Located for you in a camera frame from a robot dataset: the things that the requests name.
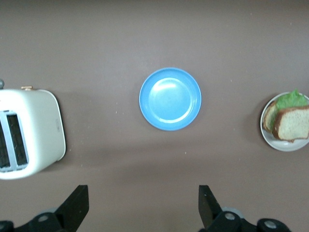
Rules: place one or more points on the cream white toaster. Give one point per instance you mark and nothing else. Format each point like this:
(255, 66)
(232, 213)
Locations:
(36, 130)

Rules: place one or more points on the beige round plate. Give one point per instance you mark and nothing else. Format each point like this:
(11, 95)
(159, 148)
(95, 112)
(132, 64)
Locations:
(285, 146)

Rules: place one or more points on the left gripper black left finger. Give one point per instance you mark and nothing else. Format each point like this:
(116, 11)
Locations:
(72, 212)

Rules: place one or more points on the blue round plate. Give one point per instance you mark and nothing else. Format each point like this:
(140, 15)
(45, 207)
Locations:
(170, 99)

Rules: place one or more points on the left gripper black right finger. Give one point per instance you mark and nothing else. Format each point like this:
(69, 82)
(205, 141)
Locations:
(210, 212)

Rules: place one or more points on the brown bread slice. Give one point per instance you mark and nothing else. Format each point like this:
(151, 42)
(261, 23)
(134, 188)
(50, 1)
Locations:
(293, 125)
(269, 117)

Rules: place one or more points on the green lettuce leaf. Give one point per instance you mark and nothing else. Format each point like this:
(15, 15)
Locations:
(288, 101)

